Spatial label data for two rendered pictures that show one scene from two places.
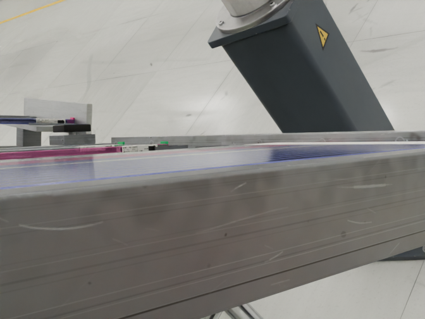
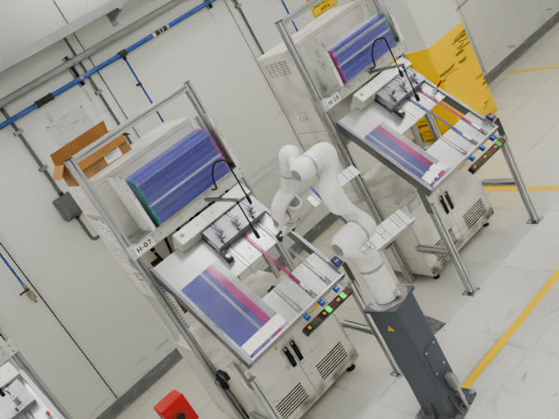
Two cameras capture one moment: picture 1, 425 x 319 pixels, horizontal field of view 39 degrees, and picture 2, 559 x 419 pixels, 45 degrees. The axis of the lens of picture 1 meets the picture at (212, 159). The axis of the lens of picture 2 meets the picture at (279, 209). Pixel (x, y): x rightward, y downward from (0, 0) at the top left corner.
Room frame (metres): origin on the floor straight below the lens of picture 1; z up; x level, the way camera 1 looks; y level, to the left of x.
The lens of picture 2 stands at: (1.00, -3.02, 2.33)
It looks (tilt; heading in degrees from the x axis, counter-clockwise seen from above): 20 degrees down; 93
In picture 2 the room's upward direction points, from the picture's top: 30 degrees counter-clockwise
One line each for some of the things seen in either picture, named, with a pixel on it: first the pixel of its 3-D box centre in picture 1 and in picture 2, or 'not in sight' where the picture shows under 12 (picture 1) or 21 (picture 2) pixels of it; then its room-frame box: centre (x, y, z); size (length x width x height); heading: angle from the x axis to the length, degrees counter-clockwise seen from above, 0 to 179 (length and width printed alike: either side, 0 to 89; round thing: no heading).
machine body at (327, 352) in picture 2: not in sight; (268, 352); (0.33, 0.49, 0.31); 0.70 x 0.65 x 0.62; 31
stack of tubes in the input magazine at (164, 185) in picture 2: not in sight; (178, 174); (0.45, 0.41, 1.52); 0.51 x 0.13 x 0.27; 31
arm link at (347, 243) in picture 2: not in sight; (355, 249); (1.06, -0.28, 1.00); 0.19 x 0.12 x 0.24; 32
